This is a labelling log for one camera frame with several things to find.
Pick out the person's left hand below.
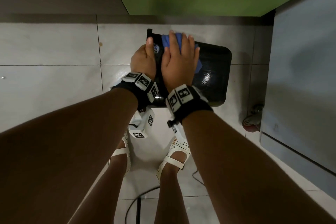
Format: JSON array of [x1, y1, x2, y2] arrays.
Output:
[[130, 37, 157, 80]]

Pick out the person's right hand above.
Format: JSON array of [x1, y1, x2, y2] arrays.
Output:
[[161, 30, 200, 93]]

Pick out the blue cleaning cloth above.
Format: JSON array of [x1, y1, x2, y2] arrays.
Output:
[[161, 32, 203, 74]]

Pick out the black plastic bin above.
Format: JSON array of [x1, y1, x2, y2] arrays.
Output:
[[146, 29, 232, 108]]

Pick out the person's left forearm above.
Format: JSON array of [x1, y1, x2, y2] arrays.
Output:
[[0, 87, 139, 224]]

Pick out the person's right forearm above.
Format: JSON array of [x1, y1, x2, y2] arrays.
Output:
[[182, 110, 336, 224]]

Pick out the black wristband with marker blocks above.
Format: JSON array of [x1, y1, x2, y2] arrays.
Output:
[[165, 84, 214, 125], [111, 72, 160, 113]]

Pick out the caster wheel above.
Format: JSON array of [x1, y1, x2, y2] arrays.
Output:
[[242, 104, 264, 133]]

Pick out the white perforated sandal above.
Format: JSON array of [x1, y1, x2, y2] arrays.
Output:
[[108, 130, 132, 177], [156, 137, 192, 183]]

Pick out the grey cabinet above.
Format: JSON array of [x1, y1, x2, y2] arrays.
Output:
[[259, 0, 336, 201]]

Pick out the person's right leg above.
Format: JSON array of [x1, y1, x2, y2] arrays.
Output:
[[155, 150, 190, 224]]

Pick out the person's leg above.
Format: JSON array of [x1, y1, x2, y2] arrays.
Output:
[[155, 150, 190, 224], [68, 139, 130, 224]]

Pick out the person's left leg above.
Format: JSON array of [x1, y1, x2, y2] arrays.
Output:
[[68, 139, 130, 224]]

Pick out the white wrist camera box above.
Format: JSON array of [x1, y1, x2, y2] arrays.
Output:
[[128, 108, 156, 139], [168, 124, 185, 141]]

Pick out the black cable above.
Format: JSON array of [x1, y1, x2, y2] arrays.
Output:
[[124, 169, 206, 224]]

